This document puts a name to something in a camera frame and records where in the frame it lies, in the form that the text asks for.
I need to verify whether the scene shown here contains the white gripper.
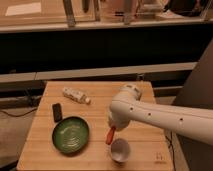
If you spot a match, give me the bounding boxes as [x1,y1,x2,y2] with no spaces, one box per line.
[108,113,130,131]

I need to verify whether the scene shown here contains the orange-red pepper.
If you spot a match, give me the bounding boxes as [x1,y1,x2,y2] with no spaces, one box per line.
[105,127,116,145]

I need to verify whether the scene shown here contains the white ceramic cup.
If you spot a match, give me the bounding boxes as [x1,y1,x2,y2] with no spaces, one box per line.
[109,138,131,163]

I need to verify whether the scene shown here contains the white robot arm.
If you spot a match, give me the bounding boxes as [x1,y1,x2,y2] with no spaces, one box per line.
[108,84,213,145]

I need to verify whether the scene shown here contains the green bowl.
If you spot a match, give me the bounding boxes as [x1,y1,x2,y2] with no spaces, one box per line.
[52,116,90,155]

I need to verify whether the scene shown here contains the black phone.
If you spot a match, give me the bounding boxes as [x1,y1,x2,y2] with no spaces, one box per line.
[52,103,62,122]

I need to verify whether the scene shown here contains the black cable by table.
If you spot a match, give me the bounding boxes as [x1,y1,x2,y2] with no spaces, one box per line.
[164,130,177,164]

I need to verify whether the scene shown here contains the black floor cable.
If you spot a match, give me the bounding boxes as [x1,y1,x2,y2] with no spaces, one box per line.
[0,105,38,118]

